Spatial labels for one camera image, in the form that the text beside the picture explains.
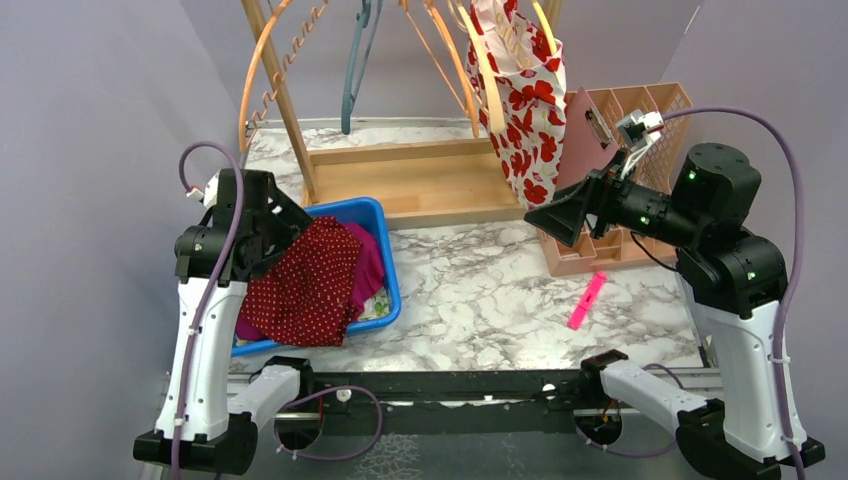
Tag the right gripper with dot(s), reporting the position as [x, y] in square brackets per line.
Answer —
[566, 218]

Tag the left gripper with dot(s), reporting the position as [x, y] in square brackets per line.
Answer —
[290, 219]

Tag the orange wavy hanger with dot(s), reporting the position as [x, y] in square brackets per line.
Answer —
[275, 67]

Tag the magenta pleated skirt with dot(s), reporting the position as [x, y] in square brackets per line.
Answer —
[368, 265]

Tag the lemon print skirt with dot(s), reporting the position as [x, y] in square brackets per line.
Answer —
[377, 306]

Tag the grey-blue hanger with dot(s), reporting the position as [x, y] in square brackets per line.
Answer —
[367, 22]

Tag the cream plastic hanger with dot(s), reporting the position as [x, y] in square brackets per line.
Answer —
[489, 99]

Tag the red poppy print skirt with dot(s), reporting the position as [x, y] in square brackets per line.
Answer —
[532, 88]

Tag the yellow wavy hanger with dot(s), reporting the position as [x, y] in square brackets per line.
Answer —
[547, 12]

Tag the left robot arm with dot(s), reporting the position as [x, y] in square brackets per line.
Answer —
[244, 234]

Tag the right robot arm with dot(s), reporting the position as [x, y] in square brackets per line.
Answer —
[735, 283]

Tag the pink clipboard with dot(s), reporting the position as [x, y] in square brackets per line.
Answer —
[589, 142]

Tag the blue plastic bin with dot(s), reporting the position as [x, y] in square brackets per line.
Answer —
[314, 292]

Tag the pink marker pen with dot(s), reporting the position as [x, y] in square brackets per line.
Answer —
[587, 300]

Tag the wooden clothes rack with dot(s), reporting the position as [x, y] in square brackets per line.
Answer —
[418, 185]

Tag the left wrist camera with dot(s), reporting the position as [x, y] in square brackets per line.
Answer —
[206, 195]

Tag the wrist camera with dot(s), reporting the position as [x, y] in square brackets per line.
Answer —
[206, 195]
[640, 131]

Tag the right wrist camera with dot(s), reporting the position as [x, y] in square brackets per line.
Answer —
[640, 131]

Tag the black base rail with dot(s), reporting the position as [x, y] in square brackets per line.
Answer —
[434, 403]

